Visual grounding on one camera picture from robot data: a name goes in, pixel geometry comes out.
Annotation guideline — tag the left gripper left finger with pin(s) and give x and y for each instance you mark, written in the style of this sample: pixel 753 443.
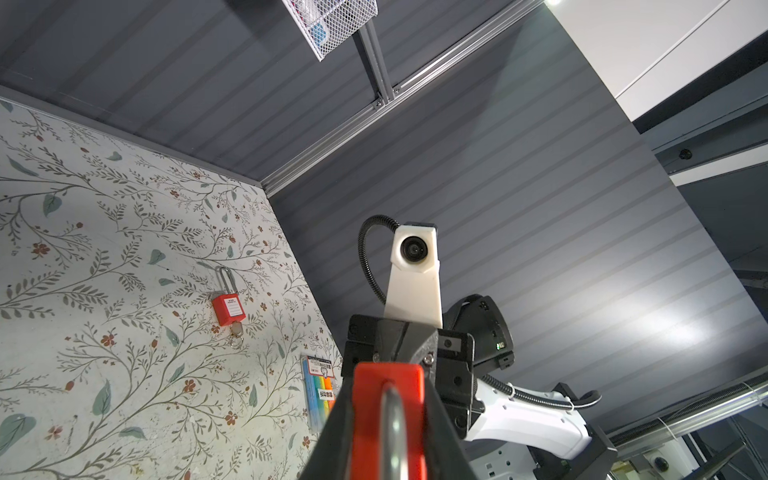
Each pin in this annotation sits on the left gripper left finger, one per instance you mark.
pixel 331 455

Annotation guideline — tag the white wire basket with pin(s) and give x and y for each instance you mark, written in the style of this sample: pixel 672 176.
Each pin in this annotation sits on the white wire basket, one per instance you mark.
pixel 325 24

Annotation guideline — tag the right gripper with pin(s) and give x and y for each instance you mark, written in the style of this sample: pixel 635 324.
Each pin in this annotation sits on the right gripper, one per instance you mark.
pixel 446 356

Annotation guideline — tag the colourful marker pack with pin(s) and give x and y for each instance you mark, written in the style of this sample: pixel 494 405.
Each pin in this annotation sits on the colourful marker pack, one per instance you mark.
pixel 320 394

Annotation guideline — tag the red padlock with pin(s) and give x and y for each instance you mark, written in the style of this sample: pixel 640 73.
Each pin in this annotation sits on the red padlock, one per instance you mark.
pixel 388 400
pixel 228 307

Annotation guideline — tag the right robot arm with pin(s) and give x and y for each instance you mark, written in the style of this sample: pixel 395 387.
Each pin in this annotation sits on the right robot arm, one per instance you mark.
pixel 549 425

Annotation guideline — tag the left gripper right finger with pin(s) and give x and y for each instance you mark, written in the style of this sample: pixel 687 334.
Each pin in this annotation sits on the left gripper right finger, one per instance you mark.
pixel 444 455

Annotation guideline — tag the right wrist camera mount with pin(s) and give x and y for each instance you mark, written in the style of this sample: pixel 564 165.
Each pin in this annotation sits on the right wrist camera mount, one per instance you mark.
pixel 413 292

